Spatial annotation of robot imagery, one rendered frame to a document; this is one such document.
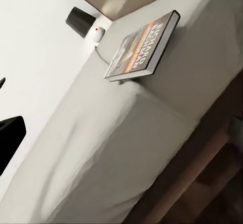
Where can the table lamp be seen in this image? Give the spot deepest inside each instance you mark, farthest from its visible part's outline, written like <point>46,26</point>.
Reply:
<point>82,22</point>

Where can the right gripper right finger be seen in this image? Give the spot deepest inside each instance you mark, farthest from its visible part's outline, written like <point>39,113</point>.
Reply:
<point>235,131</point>

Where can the bed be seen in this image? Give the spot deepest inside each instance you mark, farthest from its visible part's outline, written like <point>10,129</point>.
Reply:
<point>148,150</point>

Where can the hardback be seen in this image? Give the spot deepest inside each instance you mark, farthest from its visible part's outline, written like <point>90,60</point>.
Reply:
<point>140,52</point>

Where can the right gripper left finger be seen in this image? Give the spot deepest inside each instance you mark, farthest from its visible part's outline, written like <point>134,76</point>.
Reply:
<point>12,133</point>

